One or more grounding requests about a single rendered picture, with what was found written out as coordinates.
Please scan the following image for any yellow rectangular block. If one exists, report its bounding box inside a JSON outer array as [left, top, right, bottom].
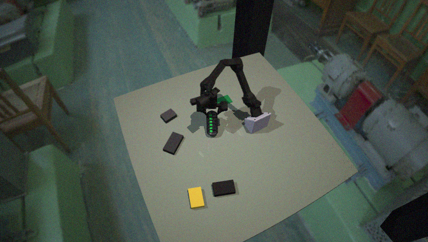
[[188, 187, 204, 209]]

